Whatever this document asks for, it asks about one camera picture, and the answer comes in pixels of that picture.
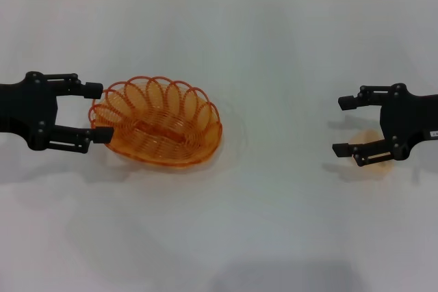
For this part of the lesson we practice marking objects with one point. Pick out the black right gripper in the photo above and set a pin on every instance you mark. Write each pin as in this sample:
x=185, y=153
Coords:
x=407, y=117

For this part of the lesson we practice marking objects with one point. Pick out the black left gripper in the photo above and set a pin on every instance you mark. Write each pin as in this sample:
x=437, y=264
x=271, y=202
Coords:
x=29, y=110

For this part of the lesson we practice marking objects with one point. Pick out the pale round bread bun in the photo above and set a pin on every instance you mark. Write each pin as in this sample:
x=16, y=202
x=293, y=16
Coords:
x=369, y=136

